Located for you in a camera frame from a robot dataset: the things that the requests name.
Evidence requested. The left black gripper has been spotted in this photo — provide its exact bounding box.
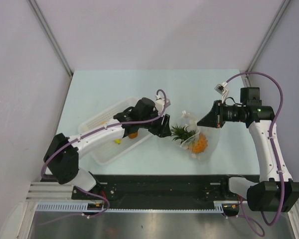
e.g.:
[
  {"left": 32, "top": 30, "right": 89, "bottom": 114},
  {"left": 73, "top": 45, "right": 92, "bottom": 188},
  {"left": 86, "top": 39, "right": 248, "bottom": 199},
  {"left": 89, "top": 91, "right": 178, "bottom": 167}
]
[{"left": 139, "top": 108, "right": 171, "bottom": 137}]

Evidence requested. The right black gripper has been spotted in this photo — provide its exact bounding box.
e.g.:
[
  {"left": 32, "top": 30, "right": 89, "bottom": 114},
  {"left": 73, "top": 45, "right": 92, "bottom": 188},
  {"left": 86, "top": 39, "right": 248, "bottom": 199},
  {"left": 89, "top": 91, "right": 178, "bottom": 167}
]
[{"left": 197, "top": 100, "right": 245, "bottom": 128}]

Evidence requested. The toy pineapple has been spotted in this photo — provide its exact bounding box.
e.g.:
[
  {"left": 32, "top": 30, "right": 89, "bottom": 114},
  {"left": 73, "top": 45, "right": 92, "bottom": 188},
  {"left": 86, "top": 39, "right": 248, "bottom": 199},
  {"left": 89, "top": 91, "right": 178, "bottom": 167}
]
[{"left": 171, "top": 125, "right": 208, "bottom": 154}]

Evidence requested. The clear zip top bag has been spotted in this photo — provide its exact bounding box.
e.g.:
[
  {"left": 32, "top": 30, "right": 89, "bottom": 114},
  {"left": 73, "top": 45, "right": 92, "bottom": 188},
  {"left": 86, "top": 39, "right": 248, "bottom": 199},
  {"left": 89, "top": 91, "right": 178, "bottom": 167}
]
[{"left": 170, "top": 110, "right": 220, "bottom": 162}]

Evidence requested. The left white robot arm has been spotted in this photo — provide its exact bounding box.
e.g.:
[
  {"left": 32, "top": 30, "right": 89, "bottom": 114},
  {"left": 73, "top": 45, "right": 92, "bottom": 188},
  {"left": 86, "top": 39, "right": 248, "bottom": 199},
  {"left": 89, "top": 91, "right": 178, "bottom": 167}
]
[{"left": 41, "top": 97, "right": 171, "bottom": 199}]

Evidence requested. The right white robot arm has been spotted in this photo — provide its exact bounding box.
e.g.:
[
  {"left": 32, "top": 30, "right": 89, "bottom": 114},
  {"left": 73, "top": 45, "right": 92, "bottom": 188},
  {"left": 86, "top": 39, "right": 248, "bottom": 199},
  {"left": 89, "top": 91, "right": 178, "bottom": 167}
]
[{"left": 197, "top": 84, "right": 299, "bottom": 213}]

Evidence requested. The brown kiwi toy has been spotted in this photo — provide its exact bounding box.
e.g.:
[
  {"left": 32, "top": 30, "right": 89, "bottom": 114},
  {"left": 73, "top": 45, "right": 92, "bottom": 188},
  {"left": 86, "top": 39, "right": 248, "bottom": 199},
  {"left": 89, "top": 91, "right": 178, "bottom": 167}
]
[{"left": 129, "top": 132, "right": 138, "bottom": 139}]

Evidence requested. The white plastic basket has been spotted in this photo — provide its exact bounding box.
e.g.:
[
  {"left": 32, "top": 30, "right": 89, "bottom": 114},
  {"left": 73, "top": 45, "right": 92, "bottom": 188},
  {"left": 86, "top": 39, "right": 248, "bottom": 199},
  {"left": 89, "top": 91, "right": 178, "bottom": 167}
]
[{"left": 78, "top": 96, "right": 152, "bottom": 166}]

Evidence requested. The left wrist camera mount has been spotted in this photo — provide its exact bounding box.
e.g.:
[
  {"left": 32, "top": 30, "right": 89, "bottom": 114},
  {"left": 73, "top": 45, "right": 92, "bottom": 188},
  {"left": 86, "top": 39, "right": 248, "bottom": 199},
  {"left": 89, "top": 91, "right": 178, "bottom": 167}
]
[{"left": 155, "top": 98, "right": 170, "bottom": 115}]

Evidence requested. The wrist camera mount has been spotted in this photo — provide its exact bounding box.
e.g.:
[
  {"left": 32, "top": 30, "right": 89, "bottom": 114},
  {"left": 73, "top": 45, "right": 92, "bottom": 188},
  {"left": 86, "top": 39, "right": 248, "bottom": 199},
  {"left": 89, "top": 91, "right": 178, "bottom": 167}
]
[
  {"left": 155, "top": 98, "right": 170, "bottom": 115},
  {"left": 215, "top": 82, "right": 229, "bottom": 103}
]

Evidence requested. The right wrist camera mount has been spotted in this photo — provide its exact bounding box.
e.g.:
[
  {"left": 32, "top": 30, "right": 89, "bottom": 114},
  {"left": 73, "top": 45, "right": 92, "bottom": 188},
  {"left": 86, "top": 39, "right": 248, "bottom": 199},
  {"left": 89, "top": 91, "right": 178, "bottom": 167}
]
[{"left": 215, "top": 82, "right": 229, "bottom": 103}]

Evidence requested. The right aluminium frame post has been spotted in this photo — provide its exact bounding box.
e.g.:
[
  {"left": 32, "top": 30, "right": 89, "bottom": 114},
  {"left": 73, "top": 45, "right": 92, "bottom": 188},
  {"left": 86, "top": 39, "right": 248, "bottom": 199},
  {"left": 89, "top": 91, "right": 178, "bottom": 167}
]
[{"left": 245, "top": 0, "right": 292, "bottom": 75}]

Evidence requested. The aluminium frame post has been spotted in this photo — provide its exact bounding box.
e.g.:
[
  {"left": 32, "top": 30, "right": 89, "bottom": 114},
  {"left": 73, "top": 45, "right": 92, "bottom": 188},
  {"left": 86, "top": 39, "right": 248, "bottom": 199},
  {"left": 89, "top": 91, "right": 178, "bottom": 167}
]
[
  {"left": 245, "top": 0, "right": 292, "bottom": 75},
  {"left": 26, "top": 0, "right": 74, "bottom": 79}
]

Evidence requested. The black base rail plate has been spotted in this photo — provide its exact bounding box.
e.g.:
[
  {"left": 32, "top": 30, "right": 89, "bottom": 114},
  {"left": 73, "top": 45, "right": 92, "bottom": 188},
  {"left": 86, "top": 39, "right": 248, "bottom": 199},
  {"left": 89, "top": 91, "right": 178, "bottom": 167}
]
[{"left": 71, "top": 175, "right": 238, "bottom": 209}]

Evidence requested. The white cable duct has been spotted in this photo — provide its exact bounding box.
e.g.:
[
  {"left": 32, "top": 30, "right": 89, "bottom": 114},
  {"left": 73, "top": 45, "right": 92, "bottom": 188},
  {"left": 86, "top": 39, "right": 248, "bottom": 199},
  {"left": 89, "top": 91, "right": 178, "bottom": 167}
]
[{"left": 36, "top": 200, "right": 240, "bottom": 215}]

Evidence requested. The left aluminium frame post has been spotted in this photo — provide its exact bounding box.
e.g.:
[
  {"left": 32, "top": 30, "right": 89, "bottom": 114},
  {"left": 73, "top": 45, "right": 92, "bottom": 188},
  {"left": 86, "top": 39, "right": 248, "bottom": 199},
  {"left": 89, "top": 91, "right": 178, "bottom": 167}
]
[{"left": 26, "top": 0, "right": 74, "bottom": 79}]

